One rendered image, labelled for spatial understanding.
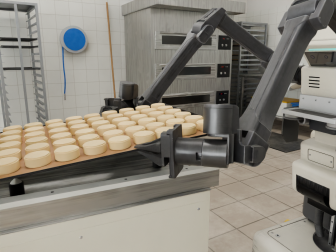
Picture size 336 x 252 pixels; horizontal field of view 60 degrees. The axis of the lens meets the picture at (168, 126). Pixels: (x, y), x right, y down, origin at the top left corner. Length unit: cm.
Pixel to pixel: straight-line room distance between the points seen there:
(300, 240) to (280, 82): 116
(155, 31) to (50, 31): 158
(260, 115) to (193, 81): 398
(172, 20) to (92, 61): 146
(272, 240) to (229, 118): 117
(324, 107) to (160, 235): 83
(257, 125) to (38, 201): 48
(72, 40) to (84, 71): 52
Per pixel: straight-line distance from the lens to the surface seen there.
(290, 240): 170
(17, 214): 70
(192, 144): 58
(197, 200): 80
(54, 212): 70
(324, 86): 133
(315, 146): 139
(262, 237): 170
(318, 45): 126
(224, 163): 57
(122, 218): 73
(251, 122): 63
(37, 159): 62
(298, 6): 82
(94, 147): 63
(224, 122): 56
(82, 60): 490
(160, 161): 60
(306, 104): 136
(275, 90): 68
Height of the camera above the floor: 118
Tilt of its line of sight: 13 degrees down
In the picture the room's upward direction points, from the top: straight up
